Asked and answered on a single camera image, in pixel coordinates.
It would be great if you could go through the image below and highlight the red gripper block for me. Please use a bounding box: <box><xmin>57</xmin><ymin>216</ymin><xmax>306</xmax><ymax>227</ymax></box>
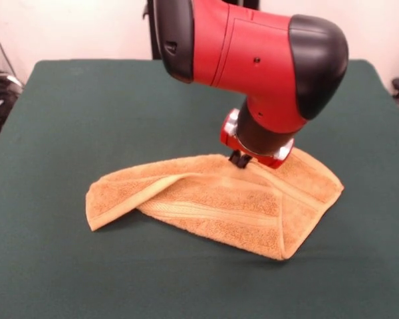
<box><xmin>219</xmin><ymin>108</ymin><xmax>295</xmax><ymax>170</ymax></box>

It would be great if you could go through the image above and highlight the tan terry towel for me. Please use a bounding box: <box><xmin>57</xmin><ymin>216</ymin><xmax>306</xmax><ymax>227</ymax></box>
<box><xmin>85</xmin><ymin>148</ymin><xmax>345</xmax><ymax>262</ymax></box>

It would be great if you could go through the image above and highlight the dark green table cloth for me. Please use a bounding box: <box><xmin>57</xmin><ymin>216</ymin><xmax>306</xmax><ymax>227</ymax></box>
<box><xmin>0</xmin><ymin>58</ymin><xmax>399</xmax><ymax>319</ymax></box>

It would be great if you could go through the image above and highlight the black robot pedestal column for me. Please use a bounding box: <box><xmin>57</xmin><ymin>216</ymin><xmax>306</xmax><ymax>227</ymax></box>
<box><xmin>147</xmin><ymin>0</ymin><xmax>164</xmax><ymax>60</ymax></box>

